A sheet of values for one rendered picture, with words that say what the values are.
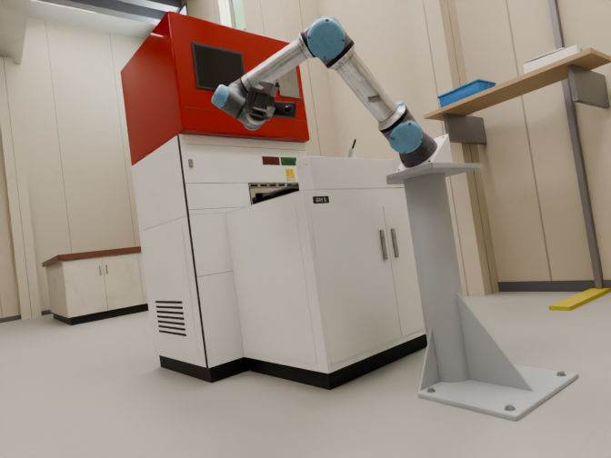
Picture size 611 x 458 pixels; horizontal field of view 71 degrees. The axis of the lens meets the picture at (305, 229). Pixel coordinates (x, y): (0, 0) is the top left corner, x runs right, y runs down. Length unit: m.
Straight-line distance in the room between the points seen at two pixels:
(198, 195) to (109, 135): 8.01
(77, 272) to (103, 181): 3.82
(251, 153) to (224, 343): 1.01
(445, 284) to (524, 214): 2.17
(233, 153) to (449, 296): 1.32
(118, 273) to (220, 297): 4.32
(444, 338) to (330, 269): 0.51
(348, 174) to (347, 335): 0.70
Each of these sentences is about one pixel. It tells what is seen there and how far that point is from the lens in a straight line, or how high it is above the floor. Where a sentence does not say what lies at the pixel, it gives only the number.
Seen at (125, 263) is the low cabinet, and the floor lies 0.70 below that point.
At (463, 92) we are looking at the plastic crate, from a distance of 3.49.
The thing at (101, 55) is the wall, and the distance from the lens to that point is 10.76.
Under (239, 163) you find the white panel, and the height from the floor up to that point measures 1.08.
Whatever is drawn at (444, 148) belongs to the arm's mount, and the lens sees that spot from 1.76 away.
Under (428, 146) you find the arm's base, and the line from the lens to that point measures 1.73.
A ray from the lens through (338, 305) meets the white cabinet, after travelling 1.80.
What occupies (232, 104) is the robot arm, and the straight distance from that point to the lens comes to 1.55.
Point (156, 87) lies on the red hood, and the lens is 2.49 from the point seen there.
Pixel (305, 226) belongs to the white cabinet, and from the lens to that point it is 1.73.
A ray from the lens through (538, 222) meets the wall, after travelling 3.76.
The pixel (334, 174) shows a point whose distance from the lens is 1.87.
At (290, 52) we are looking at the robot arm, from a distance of 1.62.
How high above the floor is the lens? 0.59
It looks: 2 degrees up
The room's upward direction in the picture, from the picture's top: 8 degrees counter-clockwise
